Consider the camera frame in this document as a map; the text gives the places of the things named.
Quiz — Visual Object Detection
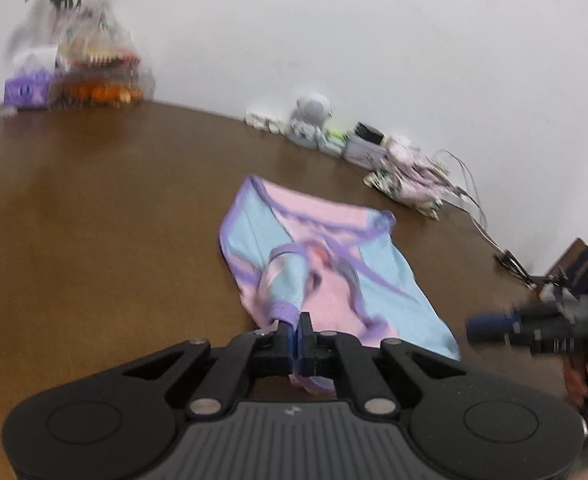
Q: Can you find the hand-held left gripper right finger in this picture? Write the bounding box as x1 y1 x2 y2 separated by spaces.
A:
299 312 468 418

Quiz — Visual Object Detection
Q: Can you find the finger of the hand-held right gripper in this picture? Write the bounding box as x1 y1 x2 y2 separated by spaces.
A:
465 308 542 357

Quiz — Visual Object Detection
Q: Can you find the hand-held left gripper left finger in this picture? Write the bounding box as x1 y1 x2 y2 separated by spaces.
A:
121 312 299 418

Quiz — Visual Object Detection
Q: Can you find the pink and blue garment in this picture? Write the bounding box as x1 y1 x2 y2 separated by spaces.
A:
218 175 462 401

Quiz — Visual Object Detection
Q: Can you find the person's right hand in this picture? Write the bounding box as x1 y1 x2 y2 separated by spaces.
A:
562 347 588 413

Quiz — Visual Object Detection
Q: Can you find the floral pouch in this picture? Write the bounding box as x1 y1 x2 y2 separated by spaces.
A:
364 140 463 220

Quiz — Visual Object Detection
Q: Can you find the lilac box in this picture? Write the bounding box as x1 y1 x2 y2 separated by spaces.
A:
343 135 391 169

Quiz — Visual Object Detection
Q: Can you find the small green box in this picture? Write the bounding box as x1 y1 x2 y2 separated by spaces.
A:
323 127 351 157

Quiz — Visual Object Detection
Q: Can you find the black box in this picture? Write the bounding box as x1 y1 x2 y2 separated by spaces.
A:
354 121 385 145

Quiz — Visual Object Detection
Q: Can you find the white robot figure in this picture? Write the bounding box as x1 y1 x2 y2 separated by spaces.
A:
287 92 335 151

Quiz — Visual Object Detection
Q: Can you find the pile of oranges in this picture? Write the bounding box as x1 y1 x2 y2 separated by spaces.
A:
65 81 144 105

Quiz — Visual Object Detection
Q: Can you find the clear plastic snack bag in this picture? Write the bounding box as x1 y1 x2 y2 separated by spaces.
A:
54 0 149 107

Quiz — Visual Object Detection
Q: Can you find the purple tissue box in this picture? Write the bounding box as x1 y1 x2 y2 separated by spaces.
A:
3 47 57 112

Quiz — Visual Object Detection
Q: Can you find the thin grey cable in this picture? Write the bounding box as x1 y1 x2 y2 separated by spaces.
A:
434 149 507 256

